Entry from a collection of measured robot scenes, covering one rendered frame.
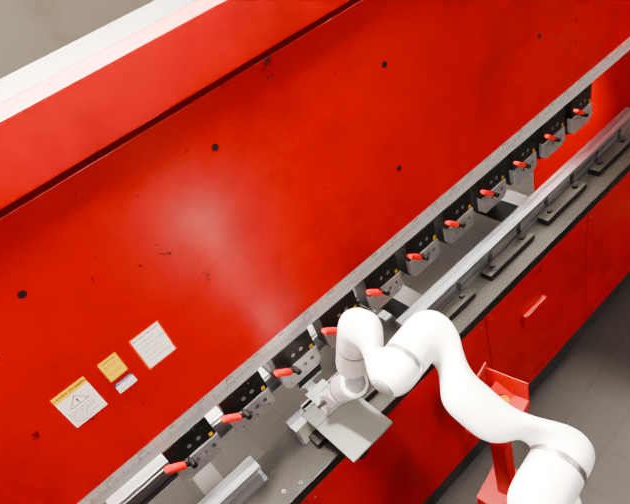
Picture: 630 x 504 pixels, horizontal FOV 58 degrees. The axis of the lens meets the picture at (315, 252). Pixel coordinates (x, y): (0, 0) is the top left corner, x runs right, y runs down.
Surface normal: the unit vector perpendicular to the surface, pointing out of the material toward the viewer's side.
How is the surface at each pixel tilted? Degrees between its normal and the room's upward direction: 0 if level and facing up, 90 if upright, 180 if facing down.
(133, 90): 90
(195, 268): 90
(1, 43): 90
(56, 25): 90
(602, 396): 0
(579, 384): 0
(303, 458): 0
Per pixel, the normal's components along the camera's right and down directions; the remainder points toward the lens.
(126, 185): 0.63, 0.35
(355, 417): -0.28, -0.73
